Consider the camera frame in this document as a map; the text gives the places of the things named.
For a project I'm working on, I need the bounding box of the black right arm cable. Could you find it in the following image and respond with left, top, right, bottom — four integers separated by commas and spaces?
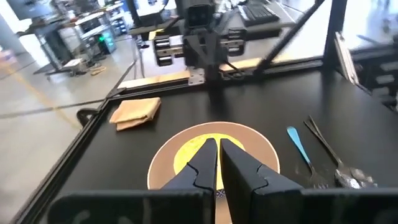
219, 60, 246, 81

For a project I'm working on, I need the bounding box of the silver spoon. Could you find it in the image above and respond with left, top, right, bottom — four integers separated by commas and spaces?
303, 115, 379, 190

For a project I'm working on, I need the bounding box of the black keyboard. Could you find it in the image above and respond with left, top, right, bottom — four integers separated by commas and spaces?
237, 2, 280, 27

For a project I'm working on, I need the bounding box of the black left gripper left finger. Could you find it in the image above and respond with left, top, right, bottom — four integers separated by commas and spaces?
161, 138, 218, 191

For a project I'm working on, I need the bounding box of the blue-handled fork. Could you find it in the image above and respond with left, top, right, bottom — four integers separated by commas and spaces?
285, 126, 330, 190

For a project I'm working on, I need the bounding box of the tan folded napkin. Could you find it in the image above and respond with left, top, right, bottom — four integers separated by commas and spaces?
108, 96, 162, 132

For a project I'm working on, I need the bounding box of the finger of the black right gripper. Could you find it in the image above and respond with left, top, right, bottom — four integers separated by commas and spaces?
183, 34, 208, 67
207, 30, 230, 66

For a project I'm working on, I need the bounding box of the small yellow bowl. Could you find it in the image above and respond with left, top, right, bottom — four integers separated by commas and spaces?
173, 133, 246, 191

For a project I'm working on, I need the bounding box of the metal rack table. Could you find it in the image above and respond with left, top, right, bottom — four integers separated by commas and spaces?
18, 2, 125, 77

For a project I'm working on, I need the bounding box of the tan round plate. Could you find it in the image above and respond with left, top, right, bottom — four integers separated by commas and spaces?
147, 121, 280, 224

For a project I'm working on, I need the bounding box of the black curved bracket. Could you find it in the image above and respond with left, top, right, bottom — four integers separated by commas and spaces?
76, 108, 101, 128

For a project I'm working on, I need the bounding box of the silver mounting plate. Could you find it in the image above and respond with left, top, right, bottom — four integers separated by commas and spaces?
187, 67, 206, 86

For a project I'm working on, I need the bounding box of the black monitor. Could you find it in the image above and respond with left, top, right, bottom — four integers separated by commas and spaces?
133, 0, 177, 19

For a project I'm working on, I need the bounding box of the white light bar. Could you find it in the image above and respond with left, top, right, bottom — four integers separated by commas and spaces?
333, 30, 361, 85

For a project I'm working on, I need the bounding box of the small coiled yellow cable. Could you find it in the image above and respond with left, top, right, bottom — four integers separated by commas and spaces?
89, 65, 107, 77

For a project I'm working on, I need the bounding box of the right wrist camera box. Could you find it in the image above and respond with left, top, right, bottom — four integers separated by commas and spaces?
185, 2, 216, 29

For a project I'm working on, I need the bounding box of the computer tower with green light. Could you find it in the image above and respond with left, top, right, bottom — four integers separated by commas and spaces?
97, 29, 118, 54

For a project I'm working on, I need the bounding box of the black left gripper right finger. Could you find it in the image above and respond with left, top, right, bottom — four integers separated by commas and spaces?
220, 138, 304, 224

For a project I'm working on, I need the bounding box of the gray desk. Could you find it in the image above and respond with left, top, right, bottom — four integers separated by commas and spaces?
217, 0, 298, 41
129, 17, 187, 43

